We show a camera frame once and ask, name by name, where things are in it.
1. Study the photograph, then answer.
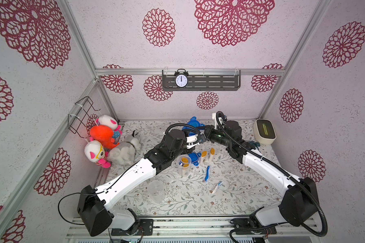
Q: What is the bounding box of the clear plastic container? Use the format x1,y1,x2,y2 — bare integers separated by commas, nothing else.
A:
148,180,165,204
177,155,192,177

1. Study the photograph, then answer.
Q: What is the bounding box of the blue container lid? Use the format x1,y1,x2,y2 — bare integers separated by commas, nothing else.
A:
182,116,205,136

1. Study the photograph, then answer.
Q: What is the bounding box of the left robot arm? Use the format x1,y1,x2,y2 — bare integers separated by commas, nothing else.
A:
77,128,201,237

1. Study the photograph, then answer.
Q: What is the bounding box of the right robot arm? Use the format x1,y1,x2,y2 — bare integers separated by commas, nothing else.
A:
204,112,328,237

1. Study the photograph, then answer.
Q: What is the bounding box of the lower middle blue lid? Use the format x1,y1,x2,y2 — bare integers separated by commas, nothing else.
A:
188,152,201,167

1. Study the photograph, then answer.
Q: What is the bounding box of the teal alarm clock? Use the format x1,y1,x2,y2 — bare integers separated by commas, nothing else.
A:
248,141,261,150

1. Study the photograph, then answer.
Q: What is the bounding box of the cream box with green window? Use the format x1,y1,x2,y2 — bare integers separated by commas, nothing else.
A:
253,118,277,145

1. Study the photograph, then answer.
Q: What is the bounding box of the wrapped toothbrush lower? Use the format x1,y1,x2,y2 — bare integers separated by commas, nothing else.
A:
211,181,224,194

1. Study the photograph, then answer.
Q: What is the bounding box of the white small plush dog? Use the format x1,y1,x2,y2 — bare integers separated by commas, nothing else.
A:
107,131,142,166

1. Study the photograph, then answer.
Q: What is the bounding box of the black alarm clock on shelf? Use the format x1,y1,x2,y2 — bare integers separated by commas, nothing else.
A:
174,68,189,88

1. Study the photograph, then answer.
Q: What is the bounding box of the upper white pink plush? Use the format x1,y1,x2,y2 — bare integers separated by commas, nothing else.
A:
96,115,121,131

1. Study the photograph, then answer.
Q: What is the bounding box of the white pink plush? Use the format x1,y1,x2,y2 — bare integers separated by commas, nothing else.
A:
84,140,111,168
96,115,121,131

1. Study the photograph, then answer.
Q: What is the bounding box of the red plush toy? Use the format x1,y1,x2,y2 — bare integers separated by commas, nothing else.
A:
89,125,118,149

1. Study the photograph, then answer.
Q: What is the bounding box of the lower white pink plush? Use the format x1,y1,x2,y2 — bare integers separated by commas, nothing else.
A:
84,140,111,168

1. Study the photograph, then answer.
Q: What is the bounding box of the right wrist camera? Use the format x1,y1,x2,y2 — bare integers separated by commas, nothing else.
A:
212,113,223,130

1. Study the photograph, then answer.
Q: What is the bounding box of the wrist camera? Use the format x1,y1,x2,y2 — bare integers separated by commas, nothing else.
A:
212,113,223,130
186,135,200,149

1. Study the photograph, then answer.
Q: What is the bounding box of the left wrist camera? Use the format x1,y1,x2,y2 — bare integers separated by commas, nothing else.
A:
186,135,200,149

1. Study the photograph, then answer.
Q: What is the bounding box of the grey wall shelf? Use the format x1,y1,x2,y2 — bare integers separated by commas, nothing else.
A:
161,69,241,92

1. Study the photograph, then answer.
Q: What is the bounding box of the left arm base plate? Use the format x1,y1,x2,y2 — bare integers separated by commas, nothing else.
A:
111,219,154,237

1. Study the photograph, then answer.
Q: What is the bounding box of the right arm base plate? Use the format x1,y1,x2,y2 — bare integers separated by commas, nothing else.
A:
230,217,277,235

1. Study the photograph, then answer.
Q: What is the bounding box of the black wire basket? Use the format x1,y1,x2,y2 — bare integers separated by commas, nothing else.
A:
67,96,100,139

